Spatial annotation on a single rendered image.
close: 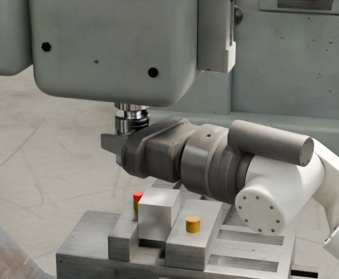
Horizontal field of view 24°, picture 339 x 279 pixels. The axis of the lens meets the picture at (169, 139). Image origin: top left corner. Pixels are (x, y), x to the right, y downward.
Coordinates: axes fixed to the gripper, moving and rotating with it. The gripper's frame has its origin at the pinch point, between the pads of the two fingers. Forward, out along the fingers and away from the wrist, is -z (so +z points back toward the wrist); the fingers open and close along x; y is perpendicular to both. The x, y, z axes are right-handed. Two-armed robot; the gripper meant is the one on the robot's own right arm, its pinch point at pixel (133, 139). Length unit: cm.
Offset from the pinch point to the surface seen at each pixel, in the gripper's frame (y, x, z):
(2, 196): 121, -143, -200
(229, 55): -12.9, -3.2, 12.9
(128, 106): -5.4, 2.1, 1.2
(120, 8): -19.8, 8.5, 5.9
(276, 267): 21.7, -15.0, 14.1
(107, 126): 121, -239, -221
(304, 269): 23.6, -19.6, 16.2
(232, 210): 30, -40, -10
